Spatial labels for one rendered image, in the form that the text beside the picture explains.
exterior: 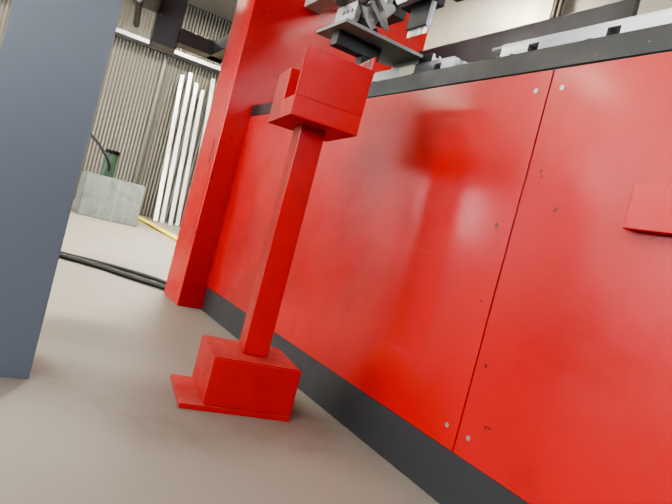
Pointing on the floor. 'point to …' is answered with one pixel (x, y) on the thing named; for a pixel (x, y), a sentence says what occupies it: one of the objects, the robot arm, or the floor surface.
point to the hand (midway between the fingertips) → (378, 29)
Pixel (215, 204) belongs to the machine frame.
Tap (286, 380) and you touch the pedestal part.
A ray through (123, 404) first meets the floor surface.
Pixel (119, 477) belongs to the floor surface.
